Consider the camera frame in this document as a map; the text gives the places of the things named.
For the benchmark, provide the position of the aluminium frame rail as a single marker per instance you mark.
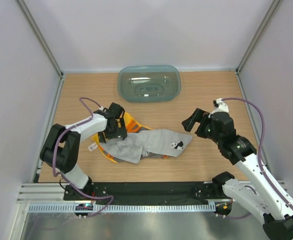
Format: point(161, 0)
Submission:
point(40, 193)

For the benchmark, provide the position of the grey panda towel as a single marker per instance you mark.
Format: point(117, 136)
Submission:
point(146, 143)

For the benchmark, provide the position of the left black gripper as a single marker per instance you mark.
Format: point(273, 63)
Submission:
point(120, 132)

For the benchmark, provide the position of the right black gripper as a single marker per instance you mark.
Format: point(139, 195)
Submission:
point(199, 116)

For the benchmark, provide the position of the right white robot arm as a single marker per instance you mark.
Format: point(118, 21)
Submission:
point(272, 206)

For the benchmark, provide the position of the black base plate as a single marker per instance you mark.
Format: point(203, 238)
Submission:
point(159, 193)

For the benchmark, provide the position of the slotted cable duct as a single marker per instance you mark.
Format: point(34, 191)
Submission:
point(87, 208)

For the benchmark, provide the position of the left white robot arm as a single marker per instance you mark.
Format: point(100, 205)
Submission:
point(61, 147)

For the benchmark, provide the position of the teal plastic basin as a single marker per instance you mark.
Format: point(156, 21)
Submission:
point(149, 83)

